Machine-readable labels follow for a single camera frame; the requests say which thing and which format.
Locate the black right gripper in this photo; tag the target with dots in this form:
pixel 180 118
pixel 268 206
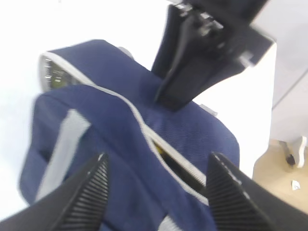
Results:
pixel 205 42

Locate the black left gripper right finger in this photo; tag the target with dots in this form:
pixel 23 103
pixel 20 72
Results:
pixel 238 203

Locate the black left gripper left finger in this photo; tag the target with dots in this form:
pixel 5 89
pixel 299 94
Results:
pixel 78 204

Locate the navy blue lunch bag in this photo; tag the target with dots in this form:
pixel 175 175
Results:
pixel 112 112

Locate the white table leg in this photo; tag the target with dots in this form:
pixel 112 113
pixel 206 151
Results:
pixel 295 151

